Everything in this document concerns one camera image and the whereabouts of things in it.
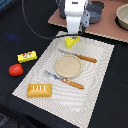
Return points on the yellow toy cheese wedge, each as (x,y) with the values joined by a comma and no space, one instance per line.
(70,41)

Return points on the beige woven placemat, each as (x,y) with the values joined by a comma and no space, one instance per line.
(69,103)

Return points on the orange toy bread loaf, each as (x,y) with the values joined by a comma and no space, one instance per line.
(39,90)

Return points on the yellow toy butter box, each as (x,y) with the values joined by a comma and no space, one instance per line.
(27,56)

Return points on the grey toy pot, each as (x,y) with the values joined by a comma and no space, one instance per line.
(61,5)

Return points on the red toy tomato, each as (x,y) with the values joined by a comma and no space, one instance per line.
(16,70)

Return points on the round beige toy plate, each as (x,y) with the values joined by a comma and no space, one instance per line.
(68,66)

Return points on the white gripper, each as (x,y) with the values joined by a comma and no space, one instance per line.
(77,17)

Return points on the grey toy saucepan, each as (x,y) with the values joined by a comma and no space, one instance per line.
(95,13)

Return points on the beige bowl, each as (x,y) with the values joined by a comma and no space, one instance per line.
(122,14)

